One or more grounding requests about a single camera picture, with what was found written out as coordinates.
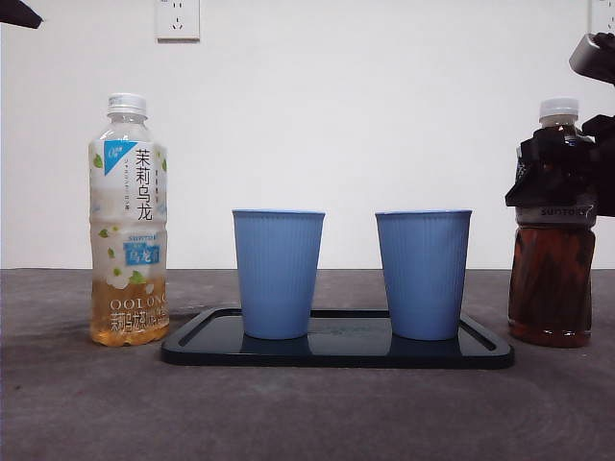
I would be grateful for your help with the blue ribbed plastic cup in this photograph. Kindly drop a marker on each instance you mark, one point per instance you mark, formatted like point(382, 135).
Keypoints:
point(277, 274)
point(423, 274)

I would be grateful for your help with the white wall socket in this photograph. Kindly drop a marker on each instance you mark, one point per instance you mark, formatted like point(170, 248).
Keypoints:
point(601, 13)
point(177, 21)

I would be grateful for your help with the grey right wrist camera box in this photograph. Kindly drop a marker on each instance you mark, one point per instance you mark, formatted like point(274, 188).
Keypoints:
point(593, 55)

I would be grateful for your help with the dark oolong tea bottle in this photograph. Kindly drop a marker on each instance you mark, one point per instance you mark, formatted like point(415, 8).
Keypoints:
point(552, 288)

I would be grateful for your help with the jasmine oolong tea bottle white label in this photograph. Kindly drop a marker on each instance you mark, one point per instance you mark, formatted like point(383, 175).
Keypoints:
point(129, 192)

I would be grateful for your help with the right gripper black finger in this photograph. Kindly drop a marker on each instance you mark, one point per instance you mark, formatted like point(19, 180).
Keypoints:
point(559, 177)

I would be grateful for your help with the dark rectangular tray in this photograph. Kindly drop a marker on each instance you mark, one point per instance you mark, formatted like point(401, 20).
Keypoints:
point(336, 355)

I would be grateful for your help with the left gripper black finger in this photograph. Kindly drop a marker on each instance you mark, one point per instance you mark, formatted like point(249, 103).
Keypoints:
point(19, 13)

